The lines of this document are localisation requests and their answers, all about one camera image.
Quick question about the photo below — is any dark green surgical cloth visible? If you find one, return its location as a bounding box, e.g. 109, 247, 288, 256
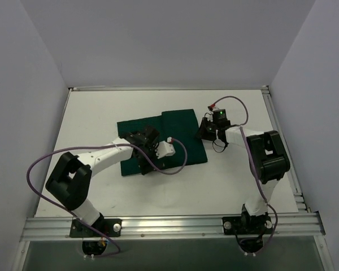
117, 109, 208, 177

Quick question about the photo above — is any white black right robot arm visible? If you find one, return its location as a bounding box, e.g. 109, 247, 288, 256
196, 117, 290, 233

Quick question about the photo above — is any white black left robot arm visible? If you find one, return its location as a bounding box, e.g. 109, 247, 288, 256
45, 126, 160, 237

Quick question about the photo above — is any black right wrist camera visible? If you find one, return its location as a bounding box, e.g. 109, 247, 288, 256
208, 105, 228, 124

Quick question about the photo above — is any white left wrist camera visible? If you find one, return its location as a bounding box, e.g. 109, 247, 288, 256
155, 137, 176, 159

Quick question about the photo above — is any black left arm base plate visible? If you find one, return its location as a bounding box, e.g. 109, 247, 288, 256
69, 217, 122, 238

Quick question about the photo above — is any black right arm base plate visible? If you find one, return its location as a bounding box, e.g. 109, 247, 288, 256
221, 211, 273, 235

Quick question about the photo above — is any aluminium right frame rail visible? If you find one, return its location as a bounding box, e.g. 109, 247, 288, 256
261, 86, 311, 213

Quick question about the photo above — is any aluminium frame rail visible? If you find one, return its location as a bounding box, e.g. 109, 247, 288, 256
261, 86, 311, 213
20, 212, 325, 242

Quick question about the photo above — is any aluminium front frame rail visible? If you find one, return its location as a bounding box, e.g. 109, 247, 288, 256
20, 212, 325, 242

